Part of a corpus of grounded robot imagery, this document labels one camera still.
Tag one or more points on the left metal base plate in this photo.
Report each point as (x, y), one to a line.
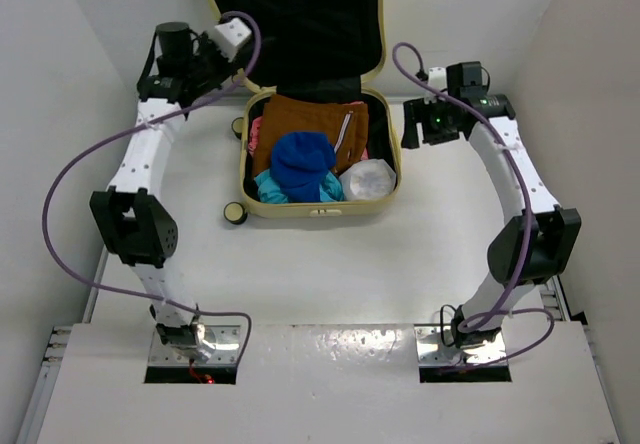
(225, 344)

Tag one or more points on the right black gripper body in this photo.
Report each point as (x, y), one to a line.
(438, 127)

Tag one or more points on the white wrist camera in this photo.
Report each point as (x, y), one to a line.
(230, 37)
(436, 79)

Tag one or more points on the brown shorts with stripe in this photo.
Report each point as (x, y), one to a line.
(346, 127)

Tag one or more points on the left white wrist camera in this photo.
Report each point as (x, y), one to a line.
(230, 37)

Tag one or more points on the metal base plate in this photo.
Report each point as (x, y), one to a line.
(435, 349)
(225, 344)

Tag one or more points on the pink printed garment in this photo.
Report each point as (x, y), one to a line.
(255, 131)

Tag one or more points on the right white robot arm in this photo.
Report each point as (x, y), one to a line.
(538, 235)

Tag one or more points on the dark blue cloth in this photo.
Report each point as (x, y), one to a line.
(302, 164)

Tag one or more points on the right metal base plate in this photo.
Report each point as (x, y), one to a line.
(435, 349)

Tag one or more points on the white plastic-wrapped package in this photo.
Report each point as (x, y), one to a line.
(368, 180)

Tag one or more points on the cream yellow hard-shell suitcase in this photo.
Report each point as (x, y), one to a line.
(316, 51)

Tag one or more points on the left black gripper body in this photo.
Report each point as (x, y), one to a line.
(208, 64)

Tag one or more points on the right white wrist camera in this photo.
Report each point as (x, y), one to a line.
(436, 79)

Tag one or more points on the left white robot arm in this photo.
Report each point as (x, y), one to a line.
(136, 227)

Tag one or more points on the light blue t-shirt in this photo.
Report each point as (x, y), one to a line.
(272, 191)

